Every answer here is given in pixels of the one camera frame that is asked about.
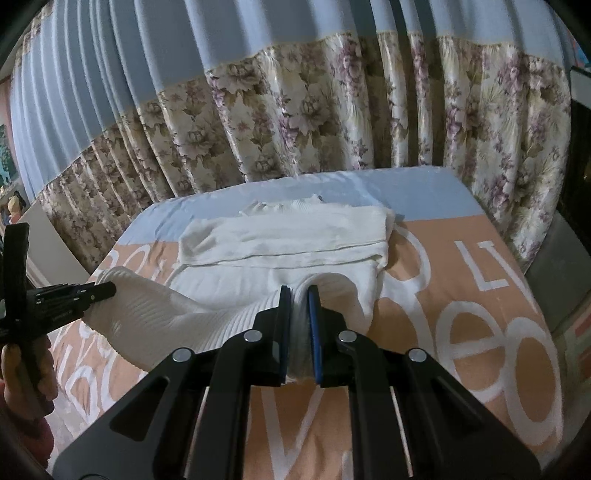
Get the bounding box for small toy figure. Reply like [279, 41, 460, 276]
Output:
[7, 194, 26, 224]

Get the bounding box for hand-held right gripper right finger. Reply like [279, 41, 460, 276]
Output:
[307, 286, 541, 480]

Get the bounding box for wall poster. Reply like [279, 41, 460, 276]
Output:
[0, 122, 21, 185]

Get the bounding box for peach printed bed sheet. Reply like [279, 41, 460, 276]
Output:
[46, 166, 566, 480]

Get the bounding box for blue floral curtain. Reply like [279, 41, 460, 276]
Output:
[9, 0, 573, 273]

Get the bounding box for person's left forearm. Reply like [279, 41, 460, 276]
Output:
[0, 392, 55, 467]

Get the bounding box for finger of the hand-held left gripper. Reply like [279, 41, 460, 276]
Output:
[28, 282, 117, 324]

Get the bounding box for white furniture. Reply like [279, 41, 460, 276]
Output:
[21, 198, 95, 287]

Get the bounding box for person's left hand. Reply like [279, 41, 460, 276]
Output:
[0, 337, 58, 418]

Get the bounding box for white knit sweater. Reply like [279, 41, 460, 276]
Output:
[82, 196, 397, 381]

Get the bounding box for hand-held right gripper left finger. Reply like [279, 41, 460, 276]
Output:
[53, 286, 293, 480]

